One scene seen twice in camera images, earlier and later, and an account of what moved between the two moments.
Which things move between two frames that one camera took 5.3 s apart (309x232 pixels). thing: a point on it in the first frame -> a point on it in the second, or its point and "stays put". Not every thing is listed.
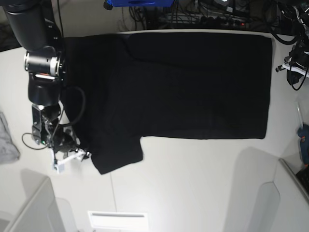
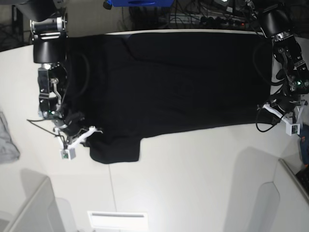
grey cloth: x=8 y=152 stays put
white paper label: x=119 y=220 stays put
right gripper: x=298 y=54 -> x=285 y=103
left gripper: x=65 y=140 -> x=70 y=123
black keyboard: x=303 y=177 stays put
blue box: x=139 y=3 stays put
